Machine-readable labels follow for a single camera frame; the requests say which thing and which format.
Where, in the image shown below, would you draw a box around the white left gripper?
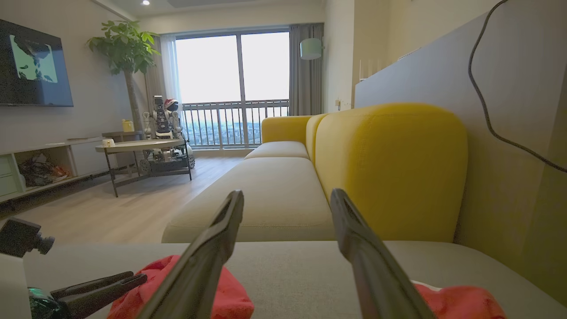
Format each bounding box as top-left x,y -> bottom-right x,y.
0,254 -> 148,319

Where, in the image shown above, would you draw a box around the tall green potted plant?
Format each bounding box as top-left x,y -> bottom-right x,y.
86,20 -> 161,133

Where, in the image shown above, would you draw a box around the large glass balcony window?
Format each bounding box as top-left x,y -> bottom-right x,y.
175,29 -> 291,149

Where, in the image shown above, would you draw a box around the oval coffee table black legs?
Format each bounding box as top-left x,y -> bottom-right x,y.
95,138 -> 193,198

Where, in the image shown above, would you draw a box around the dark shelf with toys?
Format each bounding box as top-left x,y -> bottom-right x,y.
141,95 -> 196,175

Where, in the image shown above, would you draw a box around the sheer white curtain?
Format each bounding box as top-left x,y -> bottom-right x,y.
159,35 -> 183,127

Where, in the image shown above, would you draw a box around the large yellow sofa back cushion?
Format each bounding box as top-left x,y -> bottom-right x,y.
315,103 -> 469,243

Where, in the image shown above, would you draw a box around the small grey sofa seat cushion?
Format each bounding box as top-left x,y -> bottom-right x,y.
245,141 -> 311,161

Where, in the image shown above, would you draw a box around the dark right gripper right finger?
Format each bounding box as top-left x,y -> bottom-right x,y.
330,188 -> 437,319

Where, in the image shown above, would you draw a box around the dark mixed clutter pile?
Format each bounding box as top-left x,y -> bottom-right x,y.
18,153 -> 71,187

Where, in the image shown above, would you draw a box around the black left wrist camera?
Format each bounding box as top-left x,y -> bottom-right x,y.
0,218 -> 56,258

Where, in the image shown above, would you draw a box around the black wall television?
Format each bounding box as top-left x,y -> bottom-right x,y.
0,19 -> 74,108

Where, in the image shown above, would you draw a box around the yellow sofa end cushion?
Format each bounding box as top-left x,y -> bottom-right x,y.
261,115 -> 313,144

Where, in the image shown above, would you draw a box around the red shorts with white stripes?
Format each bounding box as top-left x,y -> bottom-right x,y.
410,280 -> 506,319

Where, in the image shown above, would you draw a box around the white low television cabinet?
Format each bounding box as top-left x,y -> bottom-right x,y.
0,136 -> 118,205

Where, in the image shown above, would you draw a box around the grey balcony railing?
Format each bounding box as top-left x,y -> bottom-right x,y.
182,99 -> 291,148

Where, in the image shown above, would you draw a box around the pale green lamp shade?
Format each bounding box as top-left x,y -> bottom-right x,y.
300,38 -> 325,61

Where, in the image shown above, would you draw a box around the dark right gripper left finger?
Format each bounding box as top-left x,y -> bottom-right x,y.
136,190 -> 245,319

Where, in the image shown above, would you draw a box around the grey window curtain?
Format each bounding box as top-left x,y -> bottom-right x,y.
289,23 -> 325,117

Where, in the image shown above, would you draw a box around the narrow yellow sofa back cushion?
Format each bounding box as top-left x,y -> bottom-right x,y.
306,113 -> 330,164

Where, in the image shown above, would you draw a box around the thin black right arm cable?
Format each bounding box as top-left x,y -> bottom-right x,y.
468,0 -> 567,173

